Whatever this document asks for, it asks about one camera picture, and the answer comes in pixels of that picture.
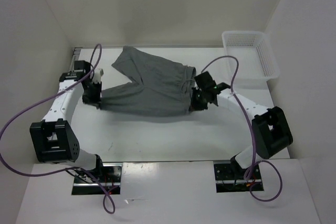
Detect grey shorts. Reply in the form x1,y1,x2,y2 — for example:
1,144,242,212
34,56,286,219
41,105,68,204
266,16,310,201
100,46,196,117

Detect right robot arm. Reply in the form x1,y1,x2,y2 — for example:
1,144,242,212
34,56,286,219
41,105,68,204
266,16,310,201
190,71,293,178

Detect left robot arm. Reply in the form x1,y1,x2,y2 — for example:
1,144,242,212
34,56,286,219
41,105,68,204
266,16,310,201
29,60,105,182

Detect white plastic basket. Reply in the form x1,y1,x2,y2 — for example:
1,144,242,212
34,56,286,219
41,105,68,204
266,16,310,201
222,30,280,88

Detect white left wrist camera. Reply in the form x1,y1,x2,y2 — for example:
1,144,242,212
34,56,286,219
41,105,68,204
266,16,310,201
91,68,104,84

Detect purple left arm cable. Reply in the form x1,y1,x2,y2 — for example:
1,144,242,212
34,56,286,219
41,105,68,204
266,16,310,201
0,43,116,214

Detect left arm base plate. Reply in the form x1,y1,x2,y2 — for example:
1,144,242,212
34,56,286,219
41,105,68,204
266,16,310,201
71,163,123,196

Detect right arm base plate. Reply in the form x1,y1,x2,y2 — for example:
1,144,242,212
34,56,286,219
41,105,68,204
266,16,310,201
213,161,264,193

